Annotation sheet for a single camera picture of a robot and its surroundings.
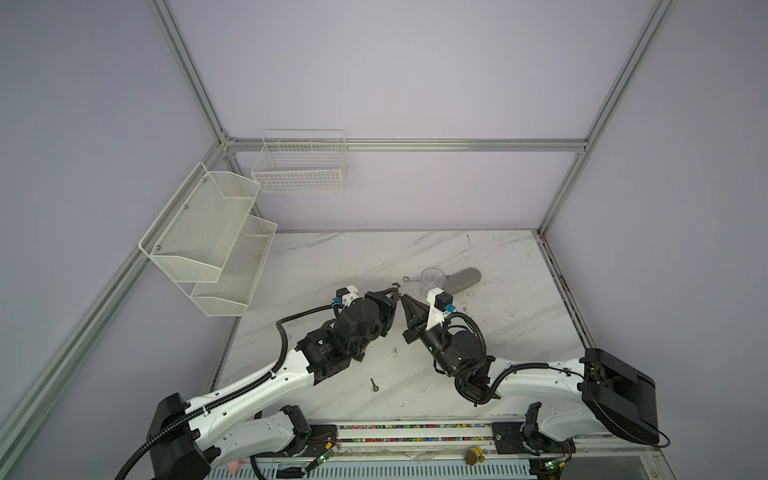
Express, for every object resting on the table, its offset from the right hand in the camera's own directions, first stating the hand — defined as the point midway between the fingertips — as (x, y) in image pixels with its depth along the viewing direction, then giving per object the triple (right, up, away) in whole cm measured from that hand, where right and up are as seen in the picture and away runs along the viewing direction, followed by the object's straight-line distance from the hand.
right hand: (400, 299), depth 70 cm
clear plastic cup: (+12, +3, +31) cm, 34 cm away
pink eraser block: (-39, -39, -2) cm, 55 cm away
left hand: (+1, +1, 0) cm, 2 cm away
